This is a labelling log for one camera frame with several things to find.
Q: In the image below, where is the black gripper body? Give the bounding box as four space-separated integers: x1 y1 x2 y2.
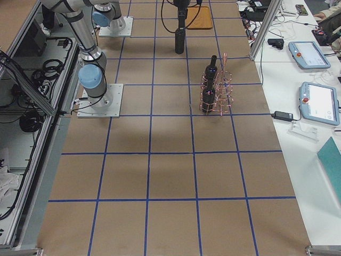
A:
173 0 191 9

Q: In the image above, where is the dark wine bottle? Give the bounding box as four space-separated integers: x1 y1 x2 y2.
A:
205 55 217 81
175 28 185 54
201 79 215 115

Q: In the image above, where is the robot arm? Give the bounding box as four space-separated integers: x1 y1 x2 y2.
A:
42 1 125 108
92 1 201 34

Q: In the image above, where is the wooden tray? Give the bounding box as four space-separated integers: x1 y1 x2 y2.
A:
185 6 213 30

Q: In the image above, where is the teach pendant upper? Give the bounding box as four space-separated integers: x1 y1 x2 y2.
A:
288 41 331 69

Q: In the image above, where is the teach pendant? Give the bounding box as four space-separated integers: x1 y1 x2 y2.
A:
299 82 340 125
288 41 331 69

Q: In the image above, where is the black power adapter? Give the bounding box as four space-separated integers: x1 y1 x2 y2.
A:
271 111 294 122

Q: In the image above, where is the teach pendant lower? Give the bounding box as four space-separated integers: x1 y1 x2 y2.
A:
299 82 340 125

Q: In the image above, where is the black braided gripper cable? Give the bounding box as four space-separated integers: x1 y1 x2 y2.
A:
160 0 203 34

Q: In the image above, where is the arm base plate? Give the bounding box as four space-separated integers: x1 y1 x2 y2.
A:
77 84 124 118
99 16 134 37

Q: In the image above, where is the copper wire wine basket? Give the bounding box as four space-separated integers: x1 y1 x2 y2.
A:
199 52 234 116

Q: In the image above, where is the aluminium frame post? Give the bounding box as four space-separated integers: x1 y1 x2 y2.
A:
249 0 281 61

